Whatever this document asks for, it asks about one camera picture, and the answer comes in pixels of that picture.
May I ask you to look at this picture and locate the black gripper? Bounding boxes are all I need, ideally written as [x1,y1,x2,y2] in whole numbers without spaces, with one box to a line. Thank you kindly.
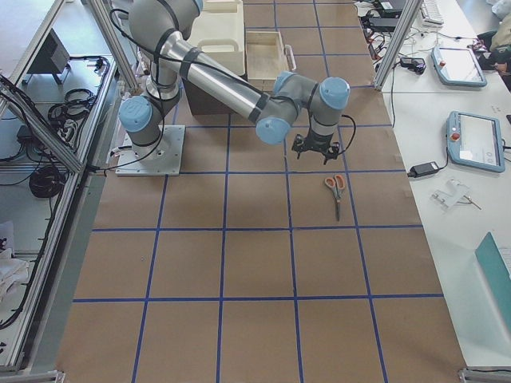
[291,133,340,164]

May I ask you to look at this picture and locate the orange grey scissors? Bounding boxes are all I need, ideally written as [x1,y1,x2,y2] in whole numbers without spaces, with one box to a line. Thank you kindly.
[324,174,346,222]

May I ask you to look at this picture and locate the wooden drawer with white handle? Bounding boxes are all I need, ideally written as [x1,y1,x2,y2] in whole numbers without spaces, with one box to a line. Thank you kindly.
[245,30,296,93]

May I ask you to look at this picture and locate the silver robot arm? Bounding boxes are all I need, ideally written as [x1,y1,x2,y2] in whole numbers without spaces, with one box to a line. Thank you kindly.
[127,1,351,160]

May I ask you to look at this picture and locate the dark brown drawer cabinet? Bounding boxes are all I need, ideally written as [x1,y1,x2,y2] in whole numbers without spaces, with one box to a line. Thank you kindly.
[182,75,239,116]

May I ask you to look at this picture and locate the black power adapter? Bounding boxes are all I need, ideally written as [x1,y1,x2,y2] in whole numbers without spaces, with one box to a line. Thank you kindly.
[407,161,440,178]

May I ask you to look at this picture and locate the brown paper table mat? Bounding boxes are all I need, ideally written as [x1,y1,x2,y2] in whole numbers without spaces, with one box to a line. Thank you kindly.
[56,1,465,382]

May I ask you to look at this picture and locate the near blue teach pendant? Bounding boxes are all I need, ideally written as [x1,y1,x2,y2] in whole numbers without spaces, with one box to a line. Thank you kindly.
[446,111,505,173]

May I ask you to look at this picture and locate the blue teach pendant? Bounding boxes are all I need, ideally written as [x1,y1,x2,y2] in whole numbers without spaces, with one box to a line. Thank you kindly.
[446,111,505,173]
[431,46,487,88]

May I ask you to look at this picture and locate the white plastic tray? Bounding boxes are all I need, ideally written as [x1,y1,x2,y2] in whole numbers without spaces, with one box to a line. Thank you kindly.
[186,1,246,76]

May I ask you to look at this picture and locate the far blue teach pendant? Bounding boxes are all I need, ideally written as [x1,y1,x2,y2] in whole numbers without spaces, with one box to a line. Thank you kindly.
[431,46,487,88]

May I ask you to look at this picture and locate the teal folder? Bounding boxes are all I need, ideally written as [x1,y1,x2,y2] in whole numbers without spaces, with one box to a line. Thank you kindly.
[475,232,510,302]

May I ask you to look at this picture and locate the grey box on stand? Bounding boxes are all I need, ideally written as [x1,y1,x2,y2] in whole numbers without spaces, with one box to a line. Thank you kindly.
[22,29,70,85]

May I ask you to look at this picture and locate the clear acrylic bracket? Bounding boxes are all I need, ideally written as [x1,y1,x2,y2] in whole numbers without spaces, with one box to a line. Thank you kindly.
[431,179,481,210]

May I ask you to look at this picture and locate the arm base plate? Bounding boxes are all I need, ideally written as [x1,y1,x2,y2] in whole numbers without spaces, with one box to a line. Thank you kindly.
[114,124,185,176]

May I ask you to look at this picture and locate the aluminium frame post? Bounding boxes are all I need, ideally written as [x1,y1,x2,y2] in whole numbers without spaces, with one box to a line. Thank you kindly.
[374,0,422,90]

